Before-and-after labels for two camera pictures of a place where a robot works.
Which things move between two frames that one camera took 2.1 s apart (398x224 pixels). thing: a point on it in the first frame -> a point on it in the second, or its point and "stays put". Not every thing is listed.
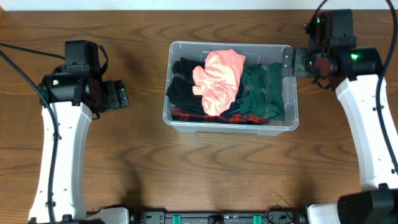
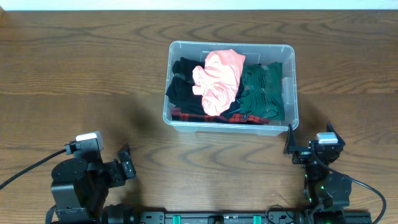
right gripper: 303,56 -> 290,149
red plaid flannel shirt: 179,115 stays put
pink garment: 216,83 stays put
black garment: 180,92 stays put
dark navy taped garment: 233,107 stays put
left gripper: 112,102 -> 116,178
